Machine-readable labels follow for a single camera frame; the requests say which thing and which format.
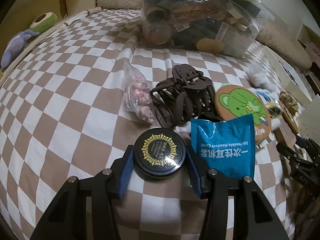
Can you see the round black tin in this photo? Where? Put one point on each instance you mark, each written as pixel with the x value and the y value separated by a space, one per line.
pixel 158 150

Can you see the small bag of pink beads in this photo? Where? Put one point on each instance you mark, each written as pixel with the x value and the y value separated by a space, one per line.
pixel 141 97

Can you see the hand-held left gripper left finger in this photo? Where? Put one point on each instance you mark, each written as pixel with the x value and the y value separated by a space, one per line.
pixel 125 172

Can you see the purple plush toy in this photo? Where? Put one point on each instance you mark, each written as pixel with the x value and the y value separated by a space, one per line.
pixel 15 47

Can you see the blue foil packet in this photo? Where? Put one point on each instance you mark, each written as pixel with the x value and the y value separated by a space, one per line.
pixel 225 142

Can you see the avocado plush toy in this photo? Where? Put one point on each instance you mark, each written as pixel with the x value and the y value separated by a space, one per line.
pixel 43 21

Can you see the blue and white wipe packet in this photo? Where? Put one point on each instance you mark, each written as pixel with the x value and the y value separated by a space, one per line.
pixel 265 95

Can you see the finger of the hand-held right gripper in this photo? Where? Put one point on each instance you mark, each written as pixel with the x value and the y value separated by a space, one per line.
pixel 287 151
pixel 307 143

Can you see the panda coaster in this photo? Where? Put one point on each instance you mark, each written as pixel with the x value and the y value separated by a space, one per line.
pixel 291 120

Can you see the dark item with beige loop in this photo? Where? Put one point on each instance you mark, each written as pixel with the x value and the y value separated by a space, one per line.
pixel 208 116

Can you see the pile of colourful batteries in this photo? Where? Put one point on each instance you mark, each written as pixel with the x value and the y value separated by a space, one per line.
pixel 287 72

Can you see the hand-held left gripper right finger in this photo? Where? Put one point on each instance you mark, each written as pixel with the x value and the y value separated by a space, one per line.
pixel 196 177

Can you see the brown hair claw clip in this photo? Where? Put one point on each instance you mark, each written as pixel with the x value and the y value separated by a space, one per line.
pixel 180 100

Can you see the cream wall shelf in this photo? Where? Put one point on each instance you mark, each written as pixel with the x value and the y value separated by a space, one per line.
pixel 310 47

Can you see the shallow white tray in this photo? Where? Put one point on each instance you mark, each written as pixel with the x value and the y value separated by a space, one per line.
pixel 295 90

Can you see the clear plastic storage bin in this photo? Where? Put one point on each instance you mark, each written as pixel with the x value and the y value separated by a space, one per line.
pixel 195 30

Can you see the green elephant coaster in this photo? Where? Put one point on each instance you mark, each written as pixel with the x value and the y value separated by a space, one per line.
pixel 237 102

